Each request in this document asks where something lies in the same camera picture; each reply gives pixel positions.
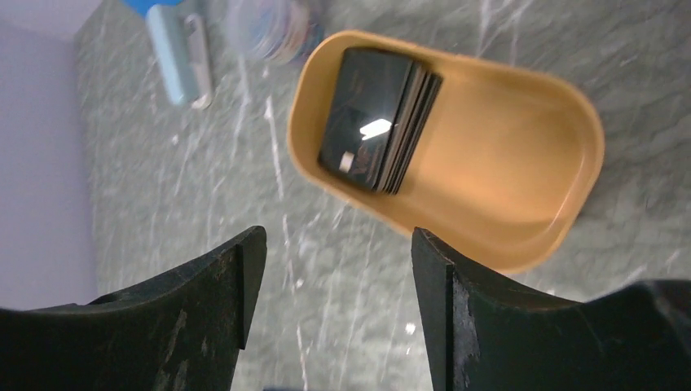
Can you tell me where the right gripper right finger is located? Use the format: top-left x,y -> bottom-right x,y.
411,228 -> 690,390

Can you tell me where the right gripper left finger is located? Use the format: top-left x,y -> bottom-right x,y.
1,226 -> 267,390

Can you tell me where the black card in tray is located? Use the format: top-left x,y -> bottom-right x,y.
318,47 -> 443,195

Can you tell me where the yellow oval tray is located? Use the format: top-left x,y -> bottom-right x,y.
287,30 -> 605,274

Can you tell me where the light blue eraser stick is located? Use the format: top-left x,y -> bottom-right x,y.
145,1 -> 213,110

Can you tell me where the small clear plastic cup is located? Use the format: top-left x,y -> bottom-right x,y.
225,0 -> 325,65

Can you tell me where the blue board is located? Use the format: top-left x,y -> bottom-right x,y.
122,0 -> 183,17

